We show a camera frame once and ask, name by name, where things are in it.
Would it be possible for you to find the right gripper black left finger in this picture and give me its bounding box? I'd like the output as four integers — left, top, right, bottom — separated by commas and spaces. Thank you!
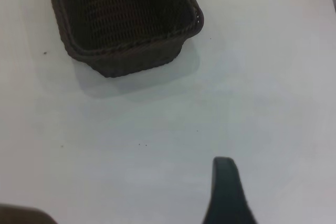
0, 202, 57, 224

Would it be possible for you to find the dark brown woven basket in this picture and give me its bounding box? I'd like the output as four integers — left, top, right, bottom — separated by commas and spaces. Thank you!
43, 0, 205, 79

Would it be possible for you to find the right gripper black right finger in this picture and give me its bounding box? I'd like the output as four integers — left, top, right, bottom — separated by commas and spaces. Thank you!
201, 156, 257, 224

